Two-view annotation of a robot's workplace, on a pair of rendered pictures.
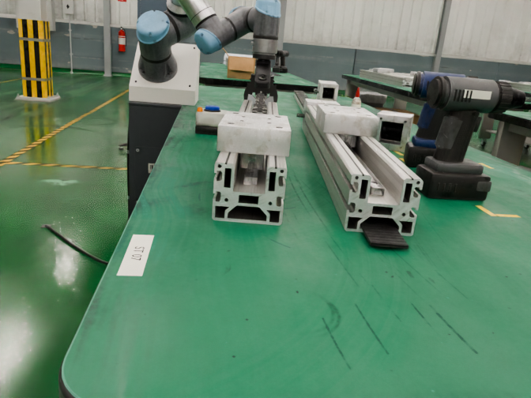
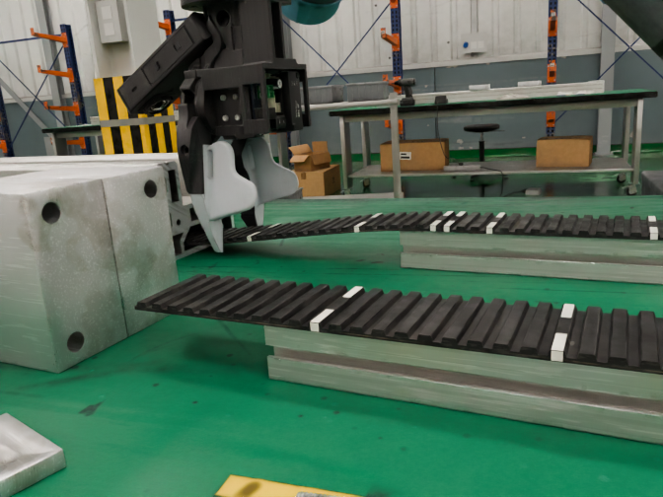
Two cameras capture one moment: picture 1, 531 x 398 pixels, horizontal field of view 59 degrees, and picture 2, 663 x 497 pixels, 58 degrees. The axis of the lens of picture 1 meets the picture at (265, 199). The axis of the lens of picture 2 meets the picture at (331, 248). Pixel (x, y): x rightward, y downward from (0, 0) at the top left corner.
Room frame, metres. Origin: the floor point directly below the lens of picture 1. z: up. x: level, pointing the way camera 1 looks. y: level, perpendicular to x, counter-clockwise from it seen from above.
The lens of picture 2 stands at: (1.78, -0.38, 0.91)
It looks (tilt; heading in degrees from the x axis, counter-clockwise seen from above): 14 degrees down; 118
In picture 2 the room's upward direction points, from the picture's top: 4 degrees counter-clockwise
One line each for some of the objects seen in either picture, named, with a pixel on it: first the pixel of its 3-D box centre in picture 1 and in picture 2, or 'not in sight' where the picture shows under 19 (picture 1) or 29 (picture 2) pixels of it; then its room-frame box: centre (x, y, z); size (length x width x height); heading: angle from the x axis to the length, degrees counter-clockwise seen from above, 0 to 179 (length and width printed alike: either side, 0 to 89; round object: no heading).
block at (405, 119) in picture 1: (389, 129); not in sight; (1.32, -0.33, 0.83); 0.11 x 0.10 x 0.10; 70
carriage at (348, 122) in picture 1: (344, 125); not in sight; (1.03, -0.16, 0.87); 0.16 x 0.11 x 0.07; 1
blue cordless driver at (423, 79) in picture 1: (450, 122); not in sight; (1.10, -0.42, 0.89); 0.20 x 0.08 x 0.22; 80
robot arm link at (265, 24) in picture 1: (266, 19); not in sight; (1.48, 0.04, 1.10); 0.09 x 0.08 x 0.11; 41
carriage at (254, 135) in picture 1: (254, 140); not in sight; (0.77, 0.03, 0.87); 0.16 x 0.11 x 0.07; 1
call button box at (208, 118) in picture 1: (214, 121); not in sight; (1.30, 0.16, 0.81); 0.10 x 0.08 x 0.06; 91
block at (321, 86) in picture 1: (325, 92); not in sight; (2.41, -0.25, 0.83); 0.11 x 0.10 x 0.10; 92
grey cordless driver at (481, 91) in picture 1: (474, 139); not in sight; (0.87, -0.38, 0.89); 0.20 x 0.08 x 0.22; 97
